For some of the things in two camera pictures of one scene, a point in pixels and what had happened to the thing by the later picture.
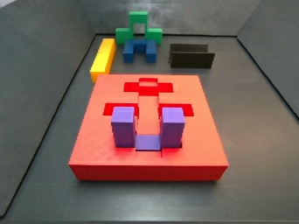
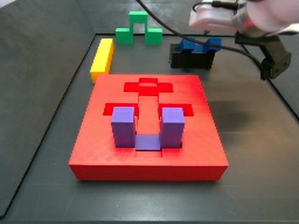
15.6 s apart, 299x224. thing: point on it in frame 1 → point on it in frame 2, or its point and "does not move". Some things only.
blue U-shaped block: (139, 46) → (188, 45)
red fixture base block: (199, 161) does not move
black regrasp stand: (191, 56) does not move
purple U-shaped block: (172, 129) does not move
